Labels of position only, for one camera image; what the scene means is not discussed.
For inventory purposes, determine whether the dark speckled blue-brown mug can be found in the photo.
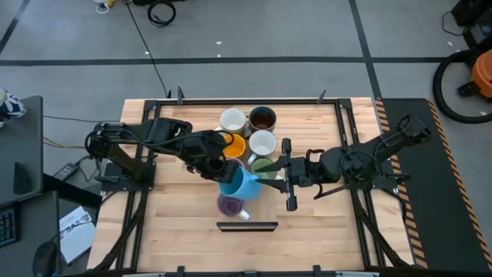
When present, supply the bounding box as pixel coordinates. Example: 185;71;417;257
248;105;278;134

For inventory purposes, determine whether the orange black vacuum cleaner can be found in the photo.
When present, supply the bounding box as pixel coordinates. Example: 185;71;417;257
432;48;492;125

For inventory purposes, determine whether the grey desk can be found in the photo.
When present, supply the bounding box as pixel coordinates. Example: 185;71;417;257
0;95;62;277

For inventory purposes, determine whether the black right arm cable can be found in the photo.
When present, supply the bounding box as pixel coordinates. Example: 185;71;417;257
305;148;349;200

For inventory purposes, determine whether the yellow cable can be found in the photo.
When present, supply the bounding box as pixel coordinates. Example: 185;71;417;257
42;136;86;150

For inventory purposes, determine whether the green mug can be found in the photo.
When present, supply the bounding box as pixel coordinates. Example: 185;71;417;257
250;156;278;181

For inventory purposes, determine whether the computer keyboard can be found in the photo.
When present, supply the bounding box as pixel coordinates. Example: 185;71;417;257
0;207;18;247

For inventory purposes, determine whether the white paper sheet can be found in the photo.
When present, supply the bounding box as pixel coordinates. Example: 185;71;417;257
59;205;97;266

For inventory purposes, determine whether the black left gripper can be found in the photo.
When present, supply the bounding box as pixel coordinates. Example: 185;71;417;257
187;151;241;185

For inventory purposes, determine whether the yellow mug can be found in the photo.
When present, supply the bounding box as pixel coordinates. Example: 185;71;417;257
222;132;247;161

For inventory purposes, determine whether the long black floor cable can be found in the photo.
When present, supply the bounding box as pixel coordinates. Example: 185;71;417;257
123;0;172;99

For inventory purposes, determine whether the black power adapter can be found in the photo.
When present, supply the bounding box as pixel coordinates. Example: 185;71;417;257
52;162;80;182

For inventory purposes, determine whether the thin black floor cable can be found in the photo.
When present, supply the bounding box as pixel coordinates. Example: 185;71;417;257
42;114;121;124

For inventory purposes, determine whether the orange shop vacuum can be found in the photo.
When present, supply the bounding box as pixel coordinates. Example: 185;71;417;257
456;48;492;99

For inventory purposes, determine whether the coiled black cable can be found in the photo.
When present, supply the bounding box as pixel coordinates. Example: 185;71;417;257
147;0;178;28

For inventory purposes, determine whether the blue mug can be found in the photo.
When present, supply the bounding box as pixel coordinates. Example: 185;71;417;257
218;165;264;202

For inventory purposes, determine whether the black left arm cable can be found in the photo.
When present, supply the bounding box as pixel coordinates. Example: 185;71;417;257
84;122;236;159

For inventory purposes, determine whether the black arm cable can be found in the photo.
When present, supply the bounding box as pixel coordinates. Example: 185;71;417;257
305;148;349;200
84;122;236;159

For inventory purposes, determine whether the dark purple ridged mug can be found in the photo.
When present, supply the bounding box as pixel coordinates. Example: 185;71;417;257
216;192;251;222

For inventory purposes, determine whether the pale grey mug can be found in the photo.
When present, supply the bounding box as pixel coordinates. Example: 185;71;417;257
245;129;278;167

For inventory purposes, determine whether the black aluminium table frame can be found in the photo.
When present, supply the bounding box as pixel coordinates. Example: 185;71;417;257
94;86;414;277

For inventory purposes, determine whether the black hazard-striped floor mat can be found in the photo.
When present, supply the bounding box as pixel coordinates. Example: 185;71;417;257
374;98;492;272

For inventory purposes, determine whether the black equipment case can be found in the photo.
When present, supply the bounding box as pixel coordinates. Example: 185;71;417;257
441;0;492;49

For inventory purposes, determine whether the blue white patterned object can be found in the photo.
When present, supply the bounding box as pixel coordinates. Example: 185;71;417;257
0;87;27;124

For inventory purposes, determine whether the cream mug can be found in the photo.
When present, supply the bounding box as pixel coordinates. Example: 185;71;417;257
218;107;248;135

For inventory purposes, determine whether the white ring object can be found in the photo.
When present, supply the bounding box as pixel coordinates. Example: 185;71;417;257
94;0;116;15

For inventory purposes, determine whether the black computer mouse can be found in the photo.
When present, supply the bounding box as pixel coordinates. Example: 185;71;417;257
32;240;58;277

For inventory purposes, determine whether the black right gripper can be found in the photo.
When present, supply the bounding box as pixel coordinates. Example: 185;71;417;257
264;138;322;212

